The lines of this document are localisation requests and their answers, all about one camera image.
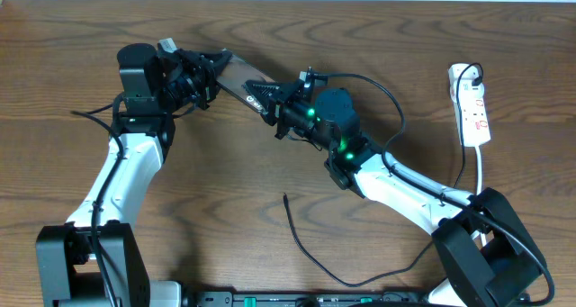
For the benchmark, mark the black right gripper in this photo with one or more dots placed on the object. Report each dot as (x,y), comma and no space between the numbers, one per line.
(274,101)

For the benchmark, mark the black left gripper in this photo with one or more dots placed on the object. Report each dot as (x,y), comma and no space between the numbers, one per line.
(204,69)

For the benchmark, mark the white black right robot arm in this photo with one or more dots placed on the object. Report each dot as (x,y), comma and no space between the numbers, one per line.
(487,254)

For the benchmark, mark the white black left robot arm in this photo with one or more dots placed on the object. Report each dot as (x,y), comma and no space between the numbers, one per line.
(93,258)

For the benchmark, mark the white charger plug adapter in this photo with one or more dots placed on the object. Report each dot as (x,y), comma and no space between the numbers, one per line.
(470,86)

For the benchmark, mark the white power strip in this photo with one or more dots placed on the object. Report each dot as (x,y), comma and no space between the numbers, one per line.
(470,113)

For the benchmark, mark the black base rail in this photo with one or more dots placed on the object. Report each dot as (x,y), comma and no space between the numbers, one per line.
(229,299)

